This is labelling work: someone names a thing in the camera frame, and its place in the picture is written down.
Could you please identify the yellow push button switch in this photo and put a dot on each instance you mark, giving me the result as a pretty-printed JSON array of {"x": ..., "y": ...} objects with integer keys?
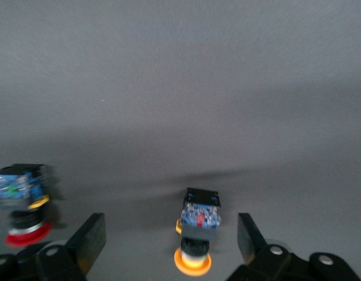
[{"x": 199, "y": 216}]

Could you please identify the red push button switch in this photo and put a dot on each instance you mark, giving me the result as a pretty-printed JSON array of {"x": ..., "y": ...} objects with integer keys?
[{"x": 16, "y": 187}]

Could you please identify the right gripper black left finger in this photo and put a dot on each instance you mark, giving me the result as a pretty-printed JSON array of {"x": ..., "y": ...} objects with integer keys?
[{"x": 89, "y": 234}]

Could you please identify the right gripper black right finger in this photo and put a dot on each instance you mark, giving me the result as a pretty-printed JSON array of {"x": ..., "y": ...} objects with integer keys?
[{"x": 250, "y": 240}]

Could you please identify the dark gray table mat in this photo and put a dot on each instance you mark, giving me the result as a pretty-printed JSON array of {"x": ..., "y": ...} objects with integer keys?
[{"x": 180, "y": 87}]

